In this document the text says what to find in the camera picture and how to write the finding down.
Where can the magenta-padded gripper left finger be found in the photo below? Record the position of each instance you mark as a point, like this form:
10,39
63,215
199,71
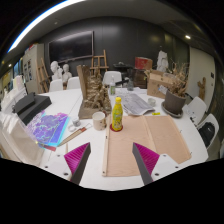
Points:
75,158

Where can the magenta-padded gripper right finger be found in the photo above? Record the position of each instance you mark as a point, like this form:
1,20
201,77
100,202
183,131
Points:
148,158

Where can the yellow drink bottle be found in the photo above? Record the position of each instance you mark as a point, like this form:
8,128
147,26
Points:
117,115

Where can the wooden ruler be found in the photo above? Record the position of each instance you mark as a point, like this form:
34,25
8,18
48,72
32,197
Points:
75,135

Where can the small grey-white cup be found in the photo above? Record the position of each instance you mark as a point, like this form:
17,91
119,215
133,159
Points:
76,122

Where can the cream spotted mug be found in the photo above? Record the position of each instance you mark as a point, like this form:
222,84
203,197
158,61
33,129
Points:
99,121

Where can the flat round red coaster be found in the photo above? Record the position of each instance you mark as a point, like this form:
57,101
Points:
111,128

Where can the grey plant saucer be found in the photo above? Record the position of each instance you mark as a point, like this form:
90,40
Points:
171,115

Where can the small white bowl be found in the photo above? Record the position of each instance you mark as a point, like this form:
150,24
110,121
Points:
151,102

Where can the translucent plastic container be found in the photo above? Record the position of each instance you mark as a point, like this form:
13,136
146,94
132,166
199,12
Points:
16,140

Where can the dried plant in grey pot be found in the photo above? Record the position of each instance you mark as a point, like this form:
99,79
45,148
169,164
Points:
174,101

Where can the black backpack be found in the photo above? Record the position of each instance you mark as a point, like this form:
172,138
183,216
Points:
206,133

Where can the golden carved root sculpture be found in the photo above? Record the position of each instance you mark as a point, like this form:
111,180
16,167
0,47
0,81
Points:
95,96

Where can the cardboard box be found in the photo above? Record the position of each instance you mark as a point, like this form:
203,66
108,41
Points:
156,83

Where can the white spray bottle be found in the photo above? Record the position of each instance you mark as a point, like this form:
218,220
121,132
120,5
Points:
112,88

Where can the white plaster bust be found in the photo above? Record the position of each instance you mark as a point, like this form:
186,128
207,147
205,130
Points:
67,73
55,70

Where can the folded wooden easel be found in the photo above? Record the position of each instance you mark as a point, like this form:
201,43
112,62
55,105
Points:
42,75

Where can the stacked white chairs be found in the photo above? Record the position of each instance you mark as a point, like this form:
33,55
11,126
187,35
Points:
11,95

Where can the red box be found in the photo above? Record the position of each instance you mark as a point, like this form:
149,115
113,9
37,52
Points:
143,63

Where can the white plaster statue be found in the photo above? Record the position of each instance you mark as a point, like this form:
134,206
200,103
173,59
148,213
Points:
162,61

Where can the white cabinet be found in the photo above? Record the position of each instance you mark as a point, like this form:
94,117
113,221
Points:
31,66

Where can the round ceiling spotlight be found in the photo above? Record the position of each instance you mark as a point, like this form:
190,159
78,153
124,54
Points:
187,37

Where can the long ceiling light strip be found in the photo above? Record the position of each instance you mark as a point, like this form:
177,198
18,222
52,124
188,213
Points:
30,28

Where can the wooden wall figure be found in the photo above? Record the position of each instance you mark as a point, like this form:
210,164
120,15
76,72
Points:
201,88

